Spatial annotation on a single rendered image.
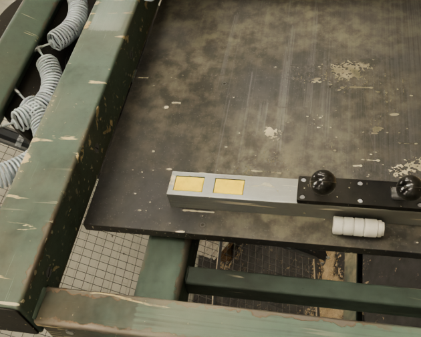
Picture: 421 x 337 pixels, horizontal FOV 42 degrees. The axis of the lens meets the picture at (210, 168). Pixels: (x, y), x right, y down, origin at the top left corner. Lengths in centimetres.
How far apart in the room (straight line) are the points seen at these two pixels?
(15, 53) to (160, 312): 109
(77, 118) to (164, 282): 33
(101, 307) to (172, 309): 11
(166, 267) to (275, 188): 23
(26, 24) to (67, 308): 112
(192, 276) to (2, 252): 31
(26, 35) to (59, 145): 84
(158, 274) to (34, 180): 26
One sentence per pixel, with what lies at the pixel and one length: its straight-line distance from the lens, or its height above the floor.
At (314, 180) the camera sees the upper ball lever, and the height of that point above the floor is 156.
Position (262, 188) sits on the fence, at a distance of 93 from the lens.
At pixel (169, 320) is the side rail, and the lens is 82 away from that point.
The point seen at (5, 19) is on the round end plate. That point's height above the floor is 223.
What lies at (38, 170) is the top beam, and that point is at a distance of 97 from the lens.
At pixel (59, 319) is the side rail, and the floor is 182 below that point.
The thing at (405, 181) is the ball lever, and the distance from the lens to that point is 81.
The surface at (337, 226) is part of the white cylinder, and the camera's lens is 91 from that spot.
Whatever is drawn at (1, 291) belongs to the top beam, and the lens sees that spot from 87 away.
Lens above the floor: 189
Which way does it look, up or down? 14 degrees down
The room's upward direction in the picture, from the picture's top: 68 degrees counter-clockwise
